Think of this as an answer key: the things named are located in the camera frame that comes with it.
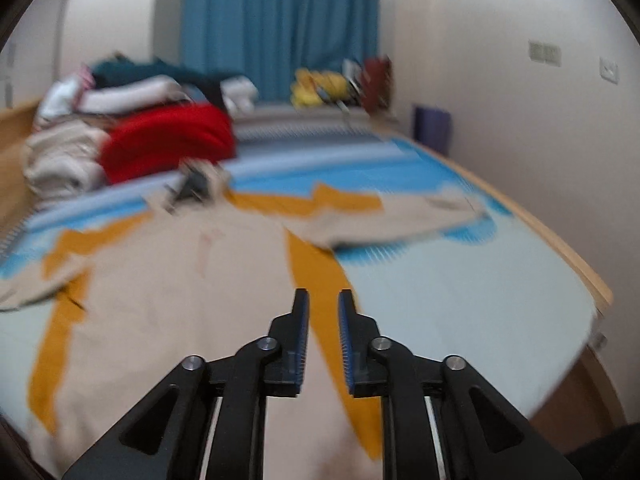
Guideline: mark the cream folded blanket stack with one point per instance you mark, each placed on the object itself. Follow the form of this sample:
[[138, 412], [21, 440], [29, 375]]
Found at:
[[62, 162]]

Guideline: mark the purple box by wall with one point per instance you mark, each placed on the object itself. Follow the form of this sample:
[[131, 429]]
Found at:
[[432, 128]]

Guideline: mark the wall socket plate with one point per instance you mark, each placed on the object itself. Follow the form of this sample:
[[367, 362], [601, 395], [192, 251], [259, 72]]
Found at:
[[609, 71]]

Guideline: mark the dark teal shark plush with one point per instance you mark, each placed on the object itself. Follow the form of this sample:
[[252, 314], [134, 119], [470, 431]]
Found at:
[[118, 73]]

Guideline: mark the blue patterned bed mat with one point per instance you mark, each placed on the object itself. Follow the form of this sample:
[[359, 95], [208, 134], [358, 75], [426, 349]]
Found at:
[[490, 290]]

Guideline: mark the white plush toy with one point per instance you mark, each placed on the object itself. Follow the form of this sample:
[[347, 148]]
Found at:
[[239, 95]]

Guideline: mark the red folded blanket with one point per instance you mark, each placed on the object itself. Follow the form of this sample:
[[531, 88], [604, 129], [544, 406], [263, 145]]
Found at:
[[158, 140]]

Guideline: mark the wooden headboard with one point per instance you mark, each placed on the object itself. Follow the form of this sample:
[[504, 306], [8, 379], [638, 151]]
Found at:
[[15, 198]]

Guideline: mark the beige and orange jacket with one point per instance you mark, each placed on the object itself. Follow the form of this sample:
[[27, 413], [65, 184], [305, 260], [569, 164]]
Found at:
[[135, 297]]

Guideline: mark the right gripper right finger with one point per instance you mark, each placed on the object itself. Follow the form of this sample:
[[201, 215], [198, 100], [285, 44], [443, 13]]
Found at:
[[441, 419]]

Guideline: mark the white folded bedding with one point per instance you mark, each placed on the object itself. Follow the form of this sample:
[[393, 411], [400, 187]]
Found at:
[[73, 96]]

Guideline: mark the blue curtain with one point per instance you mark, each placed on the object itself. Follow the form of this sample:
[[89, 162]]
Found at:
[[268, 40]]

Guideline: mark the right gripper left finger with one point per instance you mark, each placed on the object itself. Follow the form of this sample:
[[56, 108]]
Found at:
[[206, 419]]

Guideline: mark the dark red cushion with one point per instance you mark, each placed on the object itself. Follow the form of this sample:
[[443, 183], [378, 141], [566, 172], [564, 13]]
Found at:
[[376, 84]]

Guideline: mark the yellow plush toys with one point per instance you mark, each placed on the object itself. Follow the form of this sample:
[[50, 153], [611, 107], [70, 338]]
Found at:
[[312, 88]]

